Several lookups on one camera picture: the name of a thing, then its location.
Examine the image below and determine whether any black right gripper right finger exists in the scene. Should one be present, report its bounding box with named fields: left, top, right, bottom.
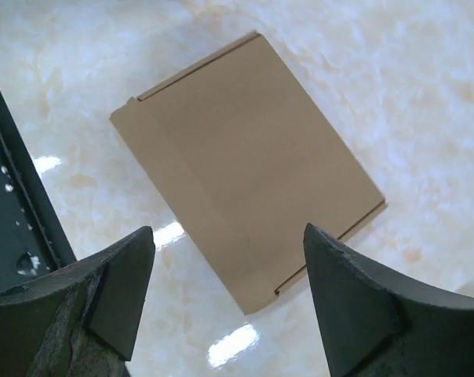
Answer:
left=303, top=224, right=474, bottom=376

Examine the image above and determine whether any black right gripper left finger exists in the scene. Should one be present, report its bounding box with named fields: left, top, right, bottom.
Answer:
left=0, top=226, right=155, bottom=376

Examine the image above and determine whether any brown cardboard box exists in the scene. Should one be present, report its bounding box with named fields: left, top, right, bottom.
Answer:
left=110, top=32, right=386, bottom=314

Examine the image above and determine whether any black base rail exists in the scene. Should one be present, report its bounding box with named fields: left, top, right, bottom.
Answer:
left=0, top=90, right=76, bottom=295

